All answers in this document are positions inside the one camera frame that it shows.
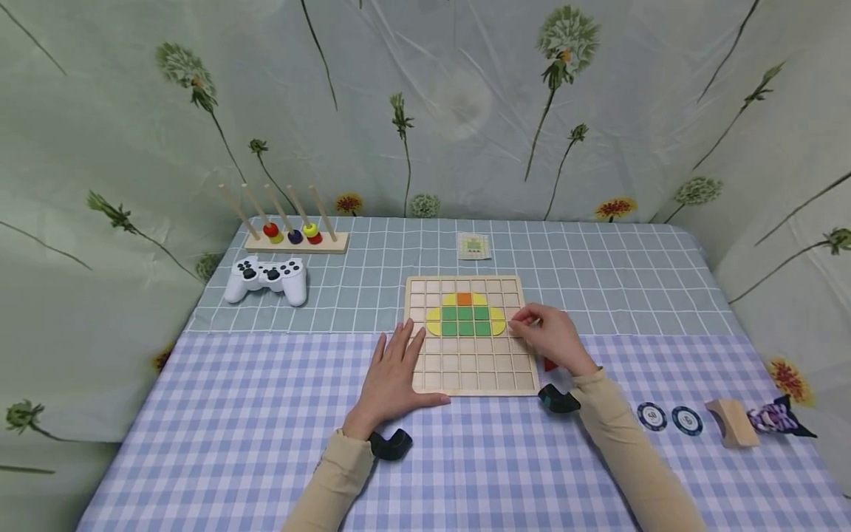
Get person's left hand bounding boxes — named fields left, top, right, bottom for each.
left=341, top=321, right=452, bottom=443

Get person's right hand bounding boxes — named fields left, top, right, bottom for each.
left=507, top=302, right=600, bottom=379

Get wooden grid board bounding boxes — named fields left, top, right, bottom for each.
left=404, top=276, right=541, bottom=398

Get person's right forearm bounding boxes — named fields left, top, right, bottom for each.
left=570, top=367, right=707, bottom=532

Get person's left forearm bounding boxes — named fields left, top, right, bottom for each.
left=281, top=427, right=377, bottom=532

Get group of yellow curved tiles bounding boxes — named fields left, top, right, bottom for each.
left=425, top=292, right=508, bottom=338

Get group of green square tiles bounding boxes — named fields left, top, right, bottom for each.
left=441, top=305, right=492, bottom=338

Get black wrist band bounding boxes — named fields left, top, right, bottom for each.
left=369, top=427, right=414, bottom=463
left=537, top=383, right=582, bottom=415

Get grey-green grid cloth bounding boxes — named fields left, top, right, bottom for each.
left=186, top=216, right=747, bottom=338

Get small pattern card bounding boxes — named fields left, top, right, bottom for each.
left=457, top=233, right=493, bottom=261

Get white game controller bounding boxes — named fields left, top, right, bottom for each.
left=222, top=256, right=309, bottom=307

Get wooden peg stand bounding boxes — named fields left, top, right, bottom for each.
left=219, top=183, right=351, bottom=255

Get blue and white poker chip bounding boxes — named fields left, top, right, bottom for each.
left=637, top=402, right=669, bottom=432
left=671, top=406, right=705, bottom=437

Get blue checked cloth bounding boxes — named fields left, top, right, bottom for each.
left=76, top=330, right=851, bottom=532

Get wooden arch block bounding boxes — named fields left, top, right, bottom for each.
left=705, top=398, right=760, bottom=449

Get purple and black plush toy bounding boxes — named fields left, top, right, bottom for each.
left=746, top=394, right=818, bottom=440

